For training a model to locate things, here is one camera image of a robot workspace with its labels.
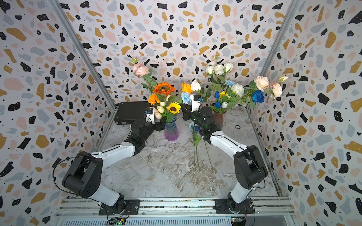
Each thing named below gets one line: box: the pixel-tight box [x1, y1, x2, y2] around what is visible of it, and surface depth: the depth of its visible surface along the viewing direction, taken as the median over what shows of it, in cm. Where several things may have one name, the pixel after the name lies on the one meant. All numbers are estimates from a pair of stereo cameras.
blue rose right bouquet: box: [252, 90, 265, 105], surface depth 68 cm
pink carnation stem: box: [131, 57, 157, 95], surface depth 79 cm
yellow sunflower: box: [166, 101, 182, 115], surface depth 79 cm
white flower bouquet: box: [202, 55, 256, 113], surface depth 87 cm
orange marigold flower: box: [148, 93, 161, 106], surface depth 78 cm
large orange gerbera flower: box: [153, 81, 176, 96], surface depth 69 cm
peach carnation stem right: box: [254, 75, 288, 99], surface depth 69 cm
